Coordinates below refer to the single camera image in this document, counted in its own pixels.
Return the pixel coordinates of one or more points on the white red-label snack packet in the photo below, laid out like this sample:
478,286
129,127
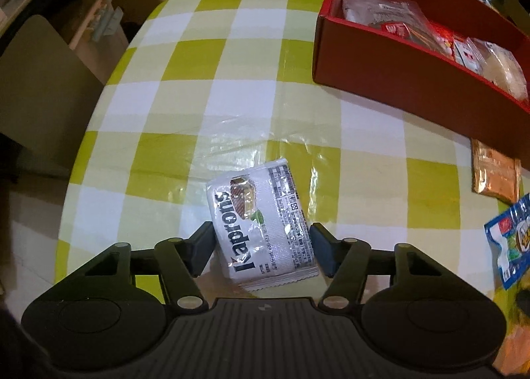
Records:
468,54

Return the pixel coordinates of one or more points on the beige chair back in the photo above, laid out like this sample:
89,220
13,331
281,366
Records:
45,93

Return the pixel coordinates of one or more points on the clear rice cracker packet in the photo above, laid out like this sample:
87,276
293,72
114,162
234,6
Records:
503,68

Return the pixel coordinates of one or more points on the orange-brown snack packet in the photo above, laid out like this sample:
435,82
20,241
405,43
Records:
495,170

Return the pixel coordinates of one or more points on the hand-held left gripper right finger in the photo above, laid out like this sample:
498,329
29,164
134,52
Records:
325,248

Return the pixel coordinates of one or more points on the white wafer packet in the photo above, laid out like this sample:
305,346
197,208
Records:
256,230

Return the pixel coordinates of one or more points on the clear brown snack packet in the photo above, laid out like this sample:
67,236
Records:
381,6

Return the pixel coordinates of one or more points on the blue snack packet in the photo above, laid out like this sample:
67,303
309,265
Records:
511,242

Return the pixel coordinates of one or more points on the red cardboard box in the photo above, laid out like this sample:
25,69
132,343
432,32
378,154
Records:
393,68

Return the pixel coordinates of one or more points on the brown cardboard box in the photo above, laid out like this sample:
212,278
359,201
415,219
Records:
140,0

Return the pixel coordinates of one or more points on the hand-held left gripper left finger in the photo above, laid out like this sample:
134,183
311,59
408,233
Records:
203,248

